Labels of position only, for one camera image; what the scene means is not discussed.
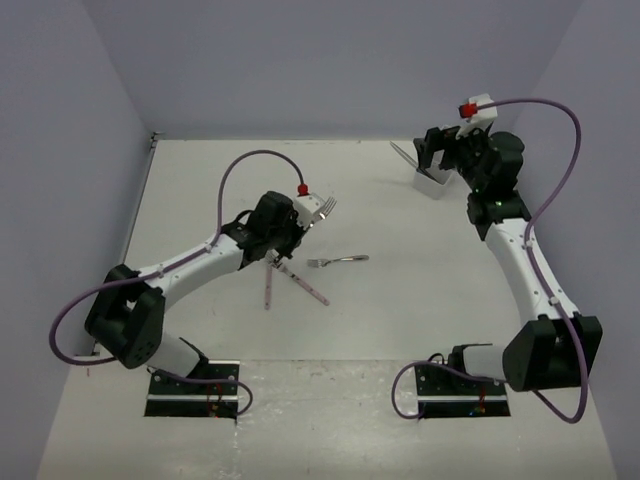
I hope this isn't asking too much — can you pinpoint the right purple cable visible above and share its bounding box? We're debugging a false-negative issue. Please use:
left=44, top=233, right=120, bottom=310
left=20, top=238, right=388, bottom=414
left=390, top=96, right=589, bottom=424

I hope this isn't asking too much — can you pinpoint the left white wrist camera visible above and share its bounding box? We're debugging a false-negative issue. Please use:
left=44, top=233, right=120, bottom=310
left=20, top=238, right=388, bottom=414
left=293, top=193, right=325, bottom=227

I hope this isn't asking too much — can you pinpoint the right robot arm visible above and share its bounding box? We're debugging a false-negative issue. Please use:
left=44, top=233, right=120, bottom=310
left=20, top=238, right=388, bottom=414
left=413, top=127, right=603, bottom=393

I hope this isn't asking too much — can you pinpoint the purple cable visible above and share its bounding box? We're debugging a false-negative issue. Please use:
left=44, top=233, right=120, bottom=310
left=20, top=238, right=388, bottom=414
left=49, top=149, right=309, bottom=416
left=390, top=96, right=589, bottom=424

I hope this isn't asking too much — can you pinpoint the pink handled knife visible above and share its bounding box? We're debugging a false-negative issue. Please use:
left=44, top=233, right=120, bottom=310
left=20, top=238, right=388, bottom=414
left=264, top=264, right=273, bottom=310

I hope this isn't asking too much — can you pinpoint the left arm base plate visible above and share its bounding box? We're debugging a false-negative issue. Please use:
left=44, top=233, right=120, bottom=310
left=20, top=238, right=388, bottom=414
left=144, top=360, right=240, bottom=420

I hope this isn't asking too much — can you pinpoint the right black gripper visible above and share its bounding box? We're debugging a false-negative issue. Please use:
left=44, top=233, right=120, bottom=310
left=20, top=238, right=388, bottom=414
left=414, top=120, right=490, bottom=192

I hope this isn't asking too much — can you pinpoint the black handled fork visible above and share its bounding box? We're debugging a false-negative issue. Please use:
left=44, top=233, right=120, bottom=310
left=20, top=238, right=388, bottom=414
left=309, top=197, right=337, bottom=228

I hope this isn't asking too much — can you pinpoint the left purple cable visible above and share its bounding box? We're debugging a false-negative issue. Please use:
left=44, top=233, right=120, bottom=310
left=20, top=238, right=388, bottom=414
left=49, top=149, right=309, bottom=416

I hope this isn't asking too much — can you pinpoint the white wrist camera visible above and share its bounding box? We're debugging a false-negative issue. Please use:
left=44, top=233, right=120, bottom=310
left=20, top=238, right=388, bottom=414
left=456, top=93, right=498, bottom=138
left=293, top=193, right=325, bottom=227

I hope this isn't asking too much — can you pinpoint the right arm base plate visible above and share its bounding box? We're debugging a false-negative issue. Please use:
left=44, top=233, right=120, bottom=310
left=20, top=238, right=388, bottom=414
left=414, top=365, right=511, bottom=419

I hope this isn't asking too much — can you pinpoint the green handled knife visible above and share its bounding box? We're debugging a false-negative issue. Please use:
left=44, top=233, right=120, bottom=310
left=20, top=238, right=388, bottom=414
left=389, top=141, right=419, bottom=170

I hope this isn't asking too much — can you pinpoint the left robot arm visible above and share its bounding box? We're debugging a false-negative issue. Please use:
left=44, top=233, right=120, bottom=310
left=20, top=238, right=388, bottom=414
left=85, top=191, right=323, bottom=393

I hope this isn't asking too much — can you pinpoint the white divided utensil container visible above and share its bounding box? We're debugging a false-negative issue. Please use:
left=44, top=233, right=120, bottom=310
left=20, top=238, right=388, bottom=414
left=412, top=162, right=454, bottom=200

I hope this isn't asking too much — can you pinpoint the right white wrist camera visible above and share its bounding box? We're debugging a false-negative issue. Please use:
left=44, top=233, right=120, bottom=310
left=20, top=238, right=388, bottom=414
left=456, top=93, right=498, bottom=138

